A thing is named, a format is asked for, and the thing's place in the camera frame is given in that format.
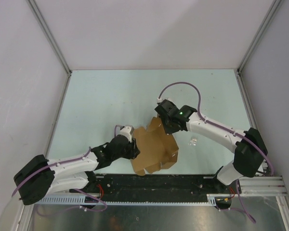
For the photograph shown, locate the brown cardboard box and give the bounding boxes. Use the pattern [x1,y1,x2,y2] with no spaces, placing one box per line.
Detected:
[131,117,179,176]

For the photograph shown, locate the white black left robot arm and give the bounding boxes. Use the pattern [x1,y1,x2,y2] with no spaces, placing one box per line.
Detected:
[12,135,140,205]

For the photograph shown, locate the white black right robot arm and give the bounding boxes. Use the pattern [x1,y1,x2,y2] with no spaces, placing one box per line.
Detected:
[155,98,267,193]

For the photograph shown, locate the small crumpled plastic scrap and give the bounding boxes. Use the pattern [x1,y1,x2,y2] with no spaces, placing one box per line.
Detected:
[188,137,197,146]

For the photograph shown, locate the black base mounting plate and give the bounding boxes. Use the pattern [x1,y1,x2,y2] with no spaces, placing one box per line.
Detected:
[81,174,230,195]

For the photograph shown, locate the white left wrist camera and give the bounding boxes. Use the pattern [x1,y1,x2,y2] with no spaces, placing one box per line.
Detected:
[118,126,134,142]

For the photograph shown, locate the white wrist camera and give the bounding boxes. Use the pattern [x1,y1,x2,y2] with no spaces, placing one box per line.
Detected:
[157,98,173,104]
[118,126,134,142]

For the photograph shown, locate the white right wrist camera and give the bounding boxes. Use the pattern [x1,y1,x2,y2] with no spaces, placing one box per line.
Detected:
[157,98,173,104]

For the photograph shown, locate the grey slotted cable duct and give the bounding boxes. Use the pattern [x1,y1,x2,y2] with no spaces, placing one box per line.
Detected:
[36,193,216,206]

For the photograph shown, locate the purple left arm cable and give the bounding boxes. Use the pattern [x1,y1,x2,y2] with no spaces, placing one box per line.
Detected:
[12,124,126,200]

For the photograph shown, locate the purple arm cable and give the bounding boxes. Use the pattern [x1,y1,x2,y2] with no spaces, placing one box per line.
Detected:
[12,124,126,200]
[158,82,275,175]

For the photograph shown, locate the right aluminium frame post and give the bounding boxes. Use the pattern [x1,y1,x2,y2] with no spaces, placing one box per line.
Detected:
[237,0,284,74]

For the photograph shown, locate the aluminium frame post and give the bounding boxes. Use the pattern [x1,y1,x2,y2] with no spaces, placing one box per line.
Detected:
[237,0,284,74]
[26,0,72,75]

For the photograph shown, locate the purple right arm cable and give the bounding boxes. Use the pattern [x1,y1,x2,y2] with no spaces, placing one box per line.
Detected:
[158,82,275,175]

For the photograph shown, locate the left aluminium frame post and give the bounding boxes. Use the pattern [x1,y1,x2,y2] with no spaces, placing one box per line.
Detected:
[26,0,72,75]

